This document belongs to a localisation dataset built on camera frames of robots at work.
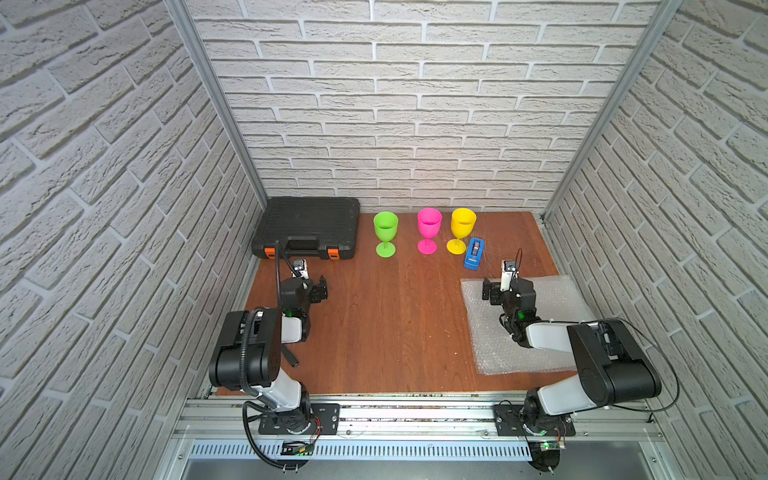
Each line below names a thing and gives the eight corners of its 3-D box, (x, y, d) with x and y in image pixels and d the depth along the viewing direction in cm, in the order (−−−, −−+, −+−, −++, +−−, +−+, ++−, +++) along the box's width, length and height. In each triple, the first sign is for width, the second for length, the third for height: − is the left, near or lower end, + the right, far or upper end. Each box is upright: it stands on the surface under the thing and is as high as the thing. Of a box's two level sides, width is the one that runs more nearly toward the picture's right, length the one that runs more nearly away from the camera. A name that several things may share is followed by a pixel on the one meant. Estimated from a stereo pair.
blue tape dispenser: (463, 266, 106) (466, 258, 102) (467, 244, 112) (470, 236, 109) (478, 270, 105) (481, 262, 101) (481, 248, 111) (484, 239, 108)
